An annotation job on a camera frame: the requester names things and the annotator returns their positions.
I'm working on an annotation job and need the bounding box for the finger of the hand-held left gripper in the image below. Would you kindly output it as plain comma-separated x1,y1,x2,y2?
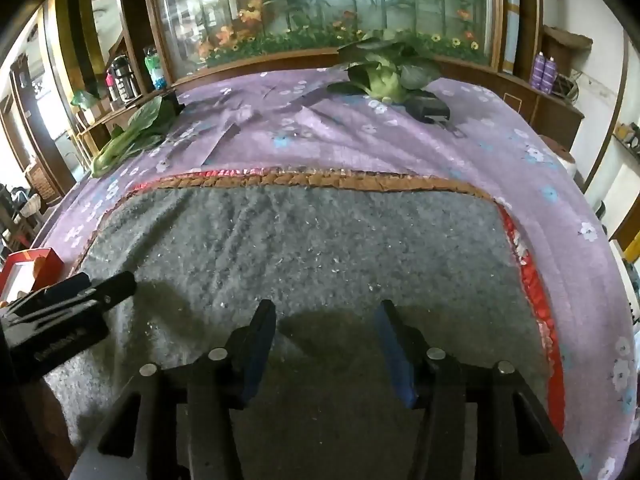
10,274,91,316
75,272,137,311

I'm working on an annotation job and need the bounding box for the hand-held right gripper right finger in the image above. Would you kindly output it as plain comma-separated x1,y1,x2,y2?
374,300,583,480

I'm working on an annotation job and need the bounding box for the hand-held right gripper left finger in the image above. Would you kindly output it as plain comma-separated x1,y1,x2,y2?
67,299,277,480

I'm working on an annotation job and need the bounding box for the red-rimmed white box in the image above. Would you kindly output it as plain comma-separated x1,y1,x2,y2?
0,247,63,306

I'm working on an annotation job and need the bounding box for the grey mat with red border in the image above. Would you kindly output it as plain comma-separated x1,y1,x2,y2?
42,170,566,480

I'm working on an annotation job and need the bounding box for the green bok choy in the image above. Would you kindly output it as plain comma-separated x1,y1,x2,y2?
90,96,178,178

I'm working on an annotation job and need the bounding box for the purple floral blanket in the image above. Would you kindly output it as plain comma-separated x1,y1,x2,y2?
50,67,636,480

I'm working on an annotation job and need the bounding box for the green bottle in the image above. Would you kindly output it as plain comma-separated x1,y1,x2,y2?
144,47,166,92

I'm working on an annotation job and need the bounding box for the dark-leaf green cabbage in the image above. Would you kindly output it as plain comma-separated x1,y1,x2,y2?
327,30,443,103

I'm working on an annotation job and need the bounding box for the floral glass cabinet panel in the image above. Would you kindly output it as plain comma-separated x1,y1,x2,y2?
142,0,503,86

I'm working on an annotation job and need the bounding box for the wire basket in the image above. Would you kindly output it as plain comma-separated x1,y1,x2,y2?
555,75,581,103

